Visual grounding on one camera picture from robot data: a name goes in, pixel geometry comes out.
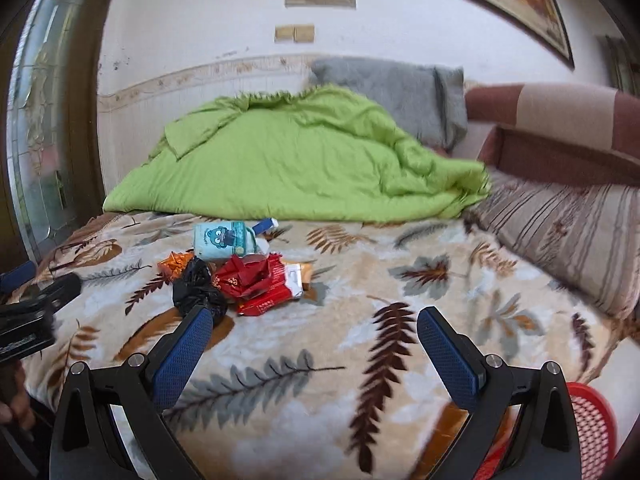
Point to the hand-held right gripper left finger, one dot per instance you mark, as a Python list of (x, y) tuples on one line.
[(182, 355)]

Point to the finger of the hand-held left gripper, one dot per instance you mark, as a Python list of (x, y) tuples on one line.
[(52, 292), (15, 277)]

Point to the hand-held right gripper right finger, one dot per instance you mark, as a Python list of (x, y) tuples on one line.
[(447, 355)]

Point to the black plastic bag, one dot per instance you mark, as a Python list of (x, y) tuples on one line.
[(197, 290)]

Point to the orange foil wrapper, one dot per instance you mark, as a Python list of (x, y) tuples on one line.
[(175, 266)]

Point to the red box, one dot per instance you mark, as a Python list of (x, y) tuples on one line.
[(267, 302)]

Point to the red wrapper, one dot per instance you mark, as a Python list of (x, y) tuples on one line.
[(247, 275)]

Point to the teal tissue pack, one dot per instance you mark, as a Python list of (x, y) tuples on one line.
[(220, 240)]

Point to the white medicine box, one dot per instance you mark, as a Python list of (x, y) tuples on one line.
[(266, 226)]

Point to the red plastic mesh basket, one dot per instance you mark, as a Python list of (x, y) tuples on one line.
[(592, 425)]

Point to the person's left hand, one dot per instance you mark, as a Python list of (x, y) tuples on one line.
[(17, 410)]

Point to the leaf-print blanket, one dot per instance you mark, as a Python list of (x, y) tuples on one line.
[(310, 410)]

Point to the glass panel door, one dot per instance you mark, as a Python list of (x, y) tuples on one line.
[(50, 120)]

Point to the striped beige pillow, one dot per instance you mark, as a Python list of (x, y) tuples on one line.
[(565, 230)]

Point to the green quilt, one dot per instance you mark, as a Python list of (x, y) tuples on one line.
[(300, 160)]

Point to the brown and beige headboard cushion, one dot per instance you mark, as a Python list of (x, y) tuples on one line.
[(560, 130)]

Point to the grey quilted pillow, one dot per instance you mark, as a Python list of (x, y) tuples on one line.
[(390, 90)]

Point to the glass-front cabinet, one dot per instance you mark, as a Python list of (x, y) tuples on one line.
[(622, 62)]

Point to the beige wall switch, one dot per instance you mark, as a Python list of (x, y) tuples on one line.
[(304, 33), (284, 34)]

